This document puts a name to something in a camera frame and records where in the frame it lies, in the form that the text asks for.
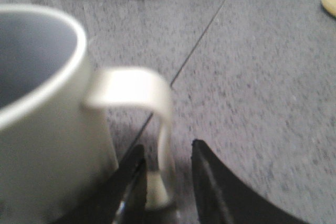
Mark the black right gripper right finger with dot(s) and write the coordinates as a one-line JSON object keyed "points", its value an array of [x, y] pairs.
{"points": [[221, 197]]}

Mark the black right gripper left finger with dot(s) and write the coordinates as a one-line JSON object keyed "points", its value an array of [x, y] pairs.
{"points": [[121, 199]]}

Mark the white HOME cup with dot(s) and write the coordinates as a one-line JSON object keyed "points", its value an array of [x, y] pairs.
{"points": [[55, 144]]}

